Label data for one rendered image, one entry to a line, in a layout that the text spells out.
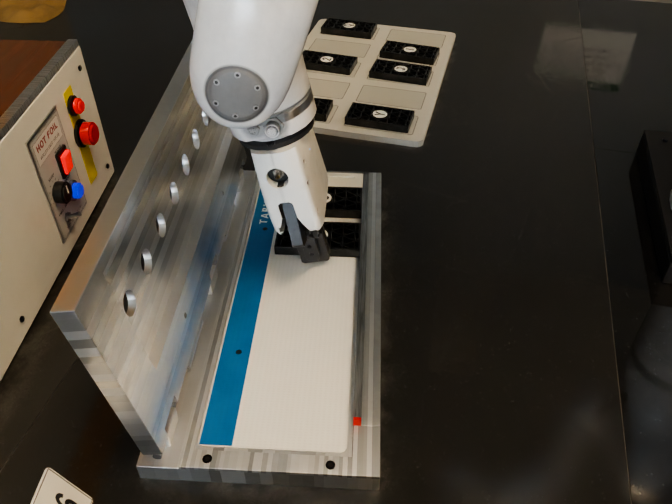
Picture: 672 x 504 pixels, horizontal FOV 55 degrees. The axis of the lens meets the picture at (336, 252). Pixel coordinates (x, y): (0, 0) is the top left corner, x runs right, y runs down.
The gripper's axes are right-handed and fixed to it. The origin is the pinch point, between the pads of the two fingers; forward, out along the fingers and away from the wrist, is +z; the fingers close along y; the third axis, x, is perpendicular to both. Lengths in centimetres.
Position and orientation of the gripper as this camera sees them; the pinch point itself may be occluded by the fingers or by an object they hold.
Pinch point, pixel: (312, 244)
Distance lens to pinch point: 71.4
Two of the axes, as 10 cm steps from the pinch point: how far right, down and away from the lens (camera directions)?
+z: 2.1, 7.4, 6.4
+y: 0.5, -6.7, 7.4
